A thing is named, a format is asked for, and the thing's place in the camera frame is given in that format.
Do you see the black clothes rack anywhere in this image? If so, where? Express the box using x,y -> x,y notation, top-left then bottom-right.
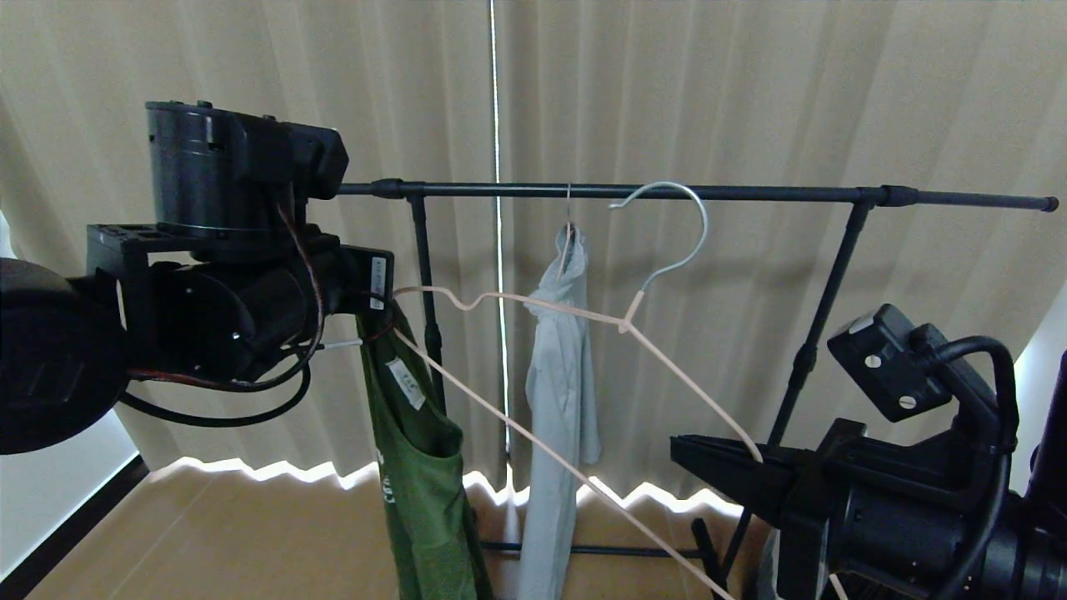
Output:
338,177 -> 1059,600

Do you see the beige curtain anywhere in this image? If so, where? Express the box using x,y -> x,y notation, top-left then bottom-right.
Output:
0,0 -> 1067,511

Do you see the black cable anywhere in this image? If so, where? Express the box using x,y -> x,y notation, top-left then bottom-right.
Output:
913,335 -> 1019,600
119,360 -> 312,428

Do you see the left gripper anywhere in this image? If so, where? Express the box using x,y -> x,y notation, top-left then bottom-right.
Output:
153,244 -> 394,380

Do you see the green garment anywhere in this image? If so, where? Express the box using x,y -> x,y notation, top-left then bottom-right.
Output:
357,304 -> 494,600

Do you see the pale grey shirt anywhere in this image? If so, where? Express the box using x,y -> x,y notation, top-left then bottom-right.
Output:
517,229 -> 603,600

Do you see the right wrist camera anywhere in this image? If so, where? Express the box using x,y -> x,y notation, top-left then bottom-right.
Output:
828,304 -> 1001,501

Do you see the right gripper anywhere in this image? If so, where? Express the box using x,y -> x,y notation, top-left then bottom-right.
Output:
775,417 -> 1014,600

